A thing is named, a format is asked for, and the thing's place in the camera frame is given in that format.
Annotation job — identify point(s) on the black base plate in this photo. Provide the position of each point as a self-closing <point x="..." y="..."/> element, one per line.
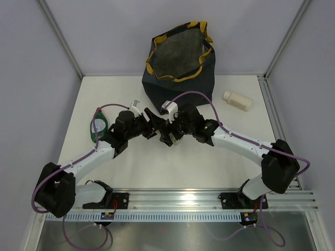
<point x="120" y="200"/>
<point x="234" y="200"/>

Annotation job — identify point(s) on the cream bottle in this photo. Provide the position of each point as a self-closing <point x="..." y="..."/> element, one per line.
<point x="237" y="100"/>

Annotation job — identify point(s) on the left aluminium frame post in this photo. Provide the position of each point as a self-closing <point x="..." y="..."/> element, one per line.
<point x="47" y="12"/>

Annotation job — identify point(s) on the clear bottle beige cap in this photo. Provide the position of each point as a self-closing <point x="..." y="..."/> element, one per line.
<point x="175" y="139"/>

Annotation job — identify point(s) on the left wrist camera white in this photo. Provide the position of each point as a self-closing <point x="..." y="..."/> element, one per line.
<point x="134" y="108"/>

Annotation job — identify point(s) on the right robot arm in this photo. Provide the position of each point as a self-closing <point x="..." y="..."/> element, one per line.
<point x="278" y="167"/>

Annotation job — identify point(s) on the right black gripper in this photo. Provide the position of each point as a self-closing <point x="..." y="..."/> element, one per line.
<point x="165" y="137"/>

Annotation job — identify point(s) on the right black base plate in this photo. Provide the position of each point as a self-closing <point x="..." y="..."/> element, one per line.
<point x="234" y="200"/>

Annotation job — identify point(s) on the aluminium frame post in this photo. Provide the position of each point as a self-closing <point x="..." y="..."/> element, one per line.
<point x="47" y="12"/>
<point x="293" y="26"/>

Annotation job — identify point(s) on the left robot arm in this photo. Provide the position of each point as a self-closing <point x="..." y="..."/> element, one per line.
<point x="57" y="190"/>

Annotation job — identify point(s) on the white slotted cable duct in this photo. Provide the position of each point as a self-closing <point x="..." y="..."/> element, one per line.
<point x="123" y="216"/>

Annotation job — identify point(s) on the right aluminium frame post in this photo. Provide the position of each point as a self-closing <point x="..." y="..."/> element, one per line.
<point x="293" y="26"/>

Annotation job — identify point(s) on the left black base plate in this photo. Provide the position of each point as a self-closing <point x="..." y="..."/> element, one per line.
<point x="120" y="200"/>

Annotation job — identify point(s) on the green bottle red cap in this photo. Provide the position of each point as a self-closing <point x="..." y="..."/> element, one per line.
<point x="99" y="127"/>

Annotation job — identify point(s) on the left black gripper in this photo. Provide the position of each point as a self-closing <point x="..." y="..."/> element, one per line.
<point x="154" y="121"/>

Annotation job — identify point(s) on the dark denim canvas bag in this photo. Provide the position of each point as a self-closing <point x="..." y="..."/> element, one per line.
<point x="181" y="60"/>

